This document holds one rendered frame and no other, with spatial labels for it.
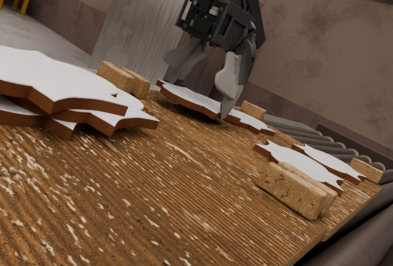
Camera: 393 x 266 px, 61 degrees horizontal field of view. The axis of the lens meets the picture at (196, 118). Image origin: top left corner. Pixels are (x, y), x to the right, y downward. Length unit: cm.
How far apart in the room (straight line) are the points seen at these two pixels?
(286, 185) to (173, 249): 16
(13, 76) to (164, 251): 15
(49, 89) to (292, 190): 21
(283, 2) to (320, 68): 103
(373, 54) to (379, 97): 47
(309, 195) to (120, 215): 17
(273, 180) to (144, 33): 371
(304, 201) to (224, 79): 21
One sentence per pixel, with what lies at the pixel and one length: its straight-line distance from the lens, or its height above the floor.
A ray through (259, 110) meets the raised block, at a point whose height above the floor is 96.
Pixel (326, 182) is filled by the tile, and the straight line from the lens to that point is 45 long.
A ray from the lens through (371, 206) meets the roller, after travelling 64.
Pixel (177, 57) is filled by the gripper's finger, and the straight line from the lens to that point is 51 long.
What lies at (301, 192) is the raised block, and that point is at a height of 96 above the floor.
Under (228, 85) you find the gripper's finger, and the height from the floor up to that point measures 100.
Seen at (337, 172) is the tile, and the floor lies 94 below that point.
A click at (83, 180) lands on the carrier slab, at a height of 94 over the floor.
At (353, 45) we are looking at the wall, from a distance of 413.
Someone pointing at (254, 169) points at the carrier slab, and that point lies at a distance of 37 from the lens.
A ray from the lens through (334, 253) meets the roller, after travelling 33.
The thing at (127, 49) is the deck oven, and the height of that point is 66.
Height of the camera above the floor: 103
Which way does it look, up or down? 11 degrees down
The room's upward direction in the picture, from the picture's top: 24 degrees clockwise
